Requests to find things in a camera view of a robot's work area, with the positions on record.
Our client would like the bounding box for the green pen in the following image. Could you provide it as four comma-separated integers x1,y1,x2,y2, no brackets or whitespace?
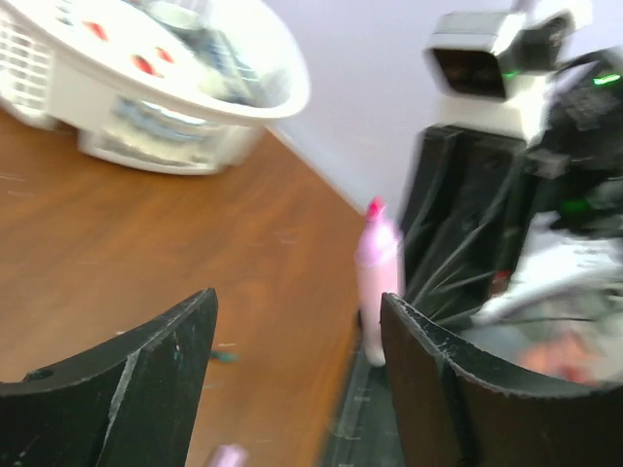
209,350,238,363

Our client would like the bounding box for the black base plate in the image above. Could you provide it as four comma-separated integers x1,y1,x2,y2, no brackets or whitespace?
318,341,405,467

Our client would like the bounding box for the pink highlighter cap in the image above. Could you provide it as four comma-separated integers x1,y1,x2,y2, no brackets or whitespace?
205,444,248,467

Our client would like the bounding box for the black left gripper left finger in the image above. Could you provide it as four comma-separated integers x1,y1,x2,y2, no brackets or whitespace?
1,289,218,467

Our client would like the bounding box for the white plastic dish rack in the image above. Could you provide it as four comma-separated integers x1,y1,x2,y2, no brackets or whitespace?
1,1,311,175

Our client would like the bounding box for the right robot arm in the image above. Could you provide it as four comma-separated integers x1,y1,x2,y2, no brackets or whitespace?
401,47,622,331

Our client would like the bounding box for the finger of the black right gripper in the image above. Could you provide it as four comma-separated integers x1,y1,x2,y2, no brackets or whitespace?
401,125,530,331

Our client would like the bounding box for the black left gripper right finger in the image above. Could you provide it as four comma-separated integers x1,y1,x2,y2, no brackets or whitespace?
381,294,622,466

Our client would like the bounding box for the watermelon pattern plate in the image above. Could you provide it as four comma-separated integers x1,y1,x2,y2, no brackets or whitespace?
53,0,244,98

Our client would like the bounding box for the pink highlighter pen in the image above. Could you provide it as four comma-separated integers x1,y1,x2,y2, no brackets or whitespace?
355,198,405,367

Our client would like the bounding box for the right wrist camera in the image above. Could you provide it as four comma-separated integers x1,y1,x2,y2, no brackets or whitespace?
425,1,593,144

